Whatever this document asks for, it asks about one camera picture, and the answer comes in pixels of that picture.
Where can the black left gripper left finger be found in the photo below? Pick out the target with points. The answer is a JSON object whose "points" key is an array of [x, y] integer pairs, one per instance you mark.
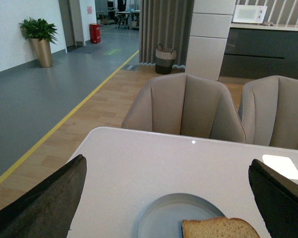
{"points": [[47, 210]]}

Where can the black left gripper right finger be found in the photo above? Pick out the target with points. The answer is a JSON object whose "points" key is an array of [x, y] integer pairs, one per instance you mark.
{"points": [[276, 198]]}

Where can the brown bread slice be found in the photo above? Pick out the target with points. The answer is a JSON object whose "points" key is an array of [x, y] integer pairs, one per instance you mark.
{"points": [[218, 227]]}

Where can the light blue plate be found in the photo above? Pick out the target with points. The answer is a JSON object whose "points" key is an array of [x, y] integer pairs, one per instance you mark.
{"points": [[163, 218]]}

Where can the beige right chair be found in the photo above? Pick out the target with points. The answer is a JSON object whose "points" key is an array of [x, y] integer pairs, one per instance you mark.
{"points": [[269, 112]]}

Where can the beige chair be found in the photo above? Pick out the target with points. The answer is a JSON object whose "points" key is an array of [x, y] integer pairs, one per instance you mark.
{"points": [[269, 112], [184, 104]]}

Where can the beige left chair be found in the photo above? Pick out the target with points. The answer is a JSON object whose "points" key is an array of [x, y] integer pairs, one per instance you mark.
{"points": [[184, 104]]}

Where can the dark grey kitchen cabinet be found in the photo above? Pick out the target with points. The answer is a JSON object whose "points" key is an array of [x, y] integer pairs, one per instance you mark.
{"points": [[258, 53]]}

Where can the gold plant pot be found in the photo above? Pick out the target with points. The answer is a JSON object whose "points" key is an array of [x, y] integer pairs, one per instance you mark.
{"points": [[43, 51]]}

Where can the green potted plant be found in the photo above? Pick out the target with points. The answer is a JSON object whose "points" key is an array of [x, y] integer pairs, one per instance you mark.
{"points": [[38, 29]]}

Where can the red bin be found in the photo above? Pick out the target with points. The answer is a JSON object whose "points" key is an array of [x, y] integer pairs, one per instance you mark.
{"points": [[94, 30]]}

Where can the woven laundry basket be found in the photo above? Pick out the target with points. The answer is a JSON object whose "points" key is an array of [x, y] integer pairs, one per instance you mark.
{"points": [[164, 59]]}

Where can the white microwave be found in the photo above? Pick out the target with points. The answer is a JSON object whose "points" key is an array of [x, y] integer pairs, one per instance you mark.
{"points": [[252, 14]]}

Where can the white pillar cabinet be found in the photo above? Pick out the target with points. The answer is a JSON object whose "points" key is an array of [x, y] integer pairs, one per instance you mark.
{"points": [[209, 31]]}

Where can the grey curtain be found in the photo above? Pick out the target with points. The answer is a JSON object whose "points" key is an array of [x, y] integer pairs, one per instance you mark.
{"points": [[166, 22]]}

